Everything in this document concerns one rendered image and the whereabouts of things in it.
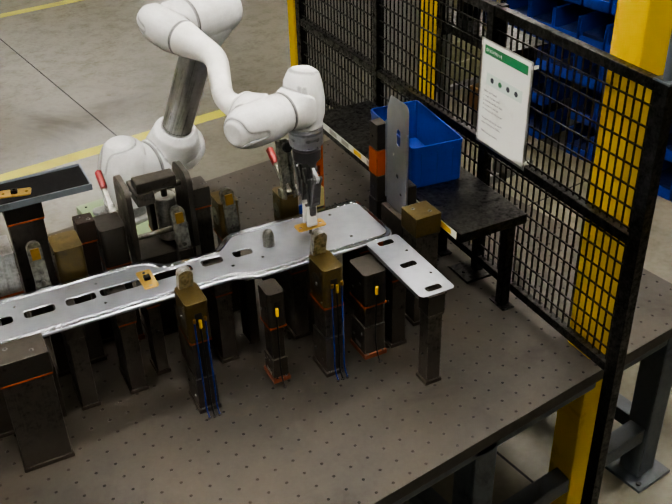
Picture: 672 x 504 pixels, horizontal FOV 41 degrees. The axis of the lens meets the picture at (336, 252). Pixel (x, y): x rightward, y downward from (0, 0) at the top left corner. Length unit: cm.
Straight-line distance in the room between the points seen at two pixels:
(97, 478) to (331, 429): 58
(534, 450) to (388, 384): 98
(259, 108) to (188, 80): 74
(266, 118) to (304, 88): 14
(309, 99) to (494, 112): 58
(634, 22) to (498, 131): 58
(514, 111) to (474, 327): 63
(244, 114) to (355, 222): 55
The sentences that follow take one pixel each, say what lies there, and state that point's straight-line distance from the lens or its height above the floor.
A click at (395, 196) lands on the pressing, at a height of 104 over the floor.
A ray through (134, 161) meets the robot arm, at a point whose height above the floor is 98.
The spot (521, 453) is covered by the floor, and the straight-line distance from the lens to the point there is 327.
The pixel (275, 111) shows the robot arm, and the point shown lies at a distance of 217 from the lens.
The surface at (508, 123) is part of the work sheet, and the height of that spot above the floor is 125.
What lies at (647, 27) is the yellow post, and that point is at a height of 163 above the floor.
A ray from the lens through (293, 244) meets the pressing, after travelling 244.
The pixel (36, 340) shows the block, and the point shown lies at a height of 103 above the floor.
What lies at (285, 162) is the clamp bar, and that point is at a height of 115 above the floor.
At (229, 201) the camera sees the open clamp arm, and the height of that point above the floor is 108.
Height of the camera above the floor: 231
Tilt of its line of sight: 33 degrees down
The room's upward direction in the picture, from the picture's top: 2 degrees counter-clockwise
